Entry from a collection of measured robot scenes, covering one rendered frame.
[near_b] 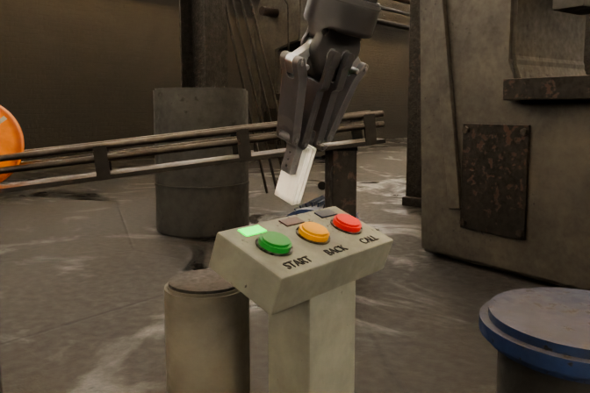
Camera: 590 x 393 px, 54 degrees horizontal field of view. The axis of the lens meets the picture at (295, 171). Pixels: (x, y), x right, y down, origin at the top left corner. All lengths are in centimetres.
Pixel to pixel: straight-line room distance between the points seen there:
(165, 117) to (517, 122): 193
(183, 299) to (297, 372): 18
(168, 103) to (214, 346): 271
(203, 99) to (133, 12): 568
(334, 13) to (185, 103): 282
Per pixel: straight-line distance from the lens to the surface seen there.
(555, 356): 92
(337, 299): 75
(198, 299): 79
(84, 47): 845
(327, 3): 58
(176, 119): 339
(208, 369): 82
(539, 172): 263
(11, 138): 106
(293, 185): 65
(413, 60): 457
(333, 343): 76
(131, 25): 889
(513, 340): 95
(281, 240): 68
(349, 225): 78
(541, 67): 287
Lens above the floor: 76
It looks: 6 degrees down
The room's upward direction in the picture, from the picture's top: straight up
